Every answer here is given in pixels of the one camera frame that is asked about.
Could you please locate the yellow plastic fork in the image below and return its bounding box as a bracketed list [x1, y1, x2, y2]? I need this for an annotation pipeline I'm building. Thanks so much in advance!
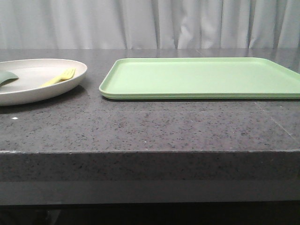
[40, 68, 75, 87]

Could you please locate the beige round plate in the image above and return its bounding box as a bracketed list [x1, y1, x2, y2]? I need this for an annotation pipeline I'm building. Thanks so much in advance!
[0, 59, 87, 106]

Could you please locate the green plastic spoon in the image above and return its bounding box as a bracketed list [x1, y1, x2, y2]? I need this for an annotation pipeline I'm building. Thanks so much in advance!
[0, 71, 19, 86]

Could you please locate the light green serving tray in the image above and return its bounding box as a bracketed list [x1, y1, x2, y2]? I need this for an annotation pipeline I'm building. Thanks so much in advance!
[99, 57, 300, 100]

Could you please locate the white curtain backdrop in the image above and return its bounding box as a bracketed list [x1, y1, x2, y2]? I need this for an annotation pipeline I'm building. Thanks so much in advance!
[0, 0, 300, 49]

